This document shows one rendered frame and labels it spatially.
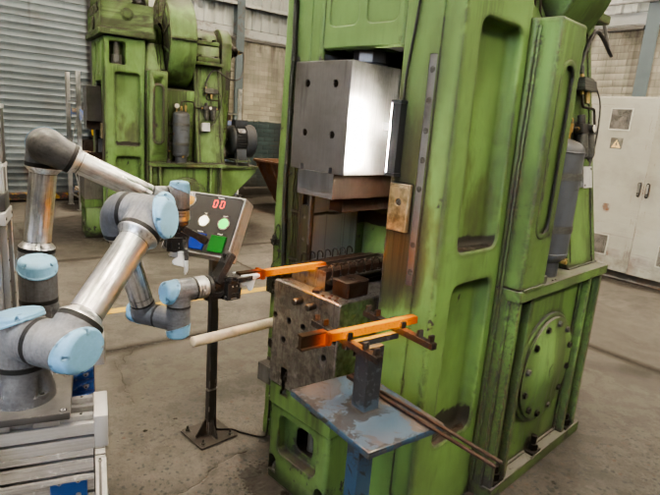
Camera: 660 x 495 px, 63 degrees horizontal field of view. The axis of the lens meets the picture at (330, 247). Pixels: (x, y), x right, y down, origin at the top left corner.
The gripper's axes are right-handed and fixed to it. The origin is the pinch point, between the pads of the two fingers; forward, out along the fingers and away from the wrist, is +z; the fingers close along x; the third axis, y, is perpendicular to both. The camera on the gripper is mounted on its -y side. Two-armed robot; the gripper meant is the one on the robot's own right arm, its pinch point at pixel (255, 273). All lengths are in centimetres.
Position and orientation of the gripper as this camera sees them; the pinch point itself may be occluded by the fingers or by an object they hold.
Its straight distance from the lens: 194.2
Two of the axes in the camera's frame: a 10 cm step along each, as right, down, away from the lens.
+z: 7.2, -0.9, 6.9
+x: 6.9, 2.1, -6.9
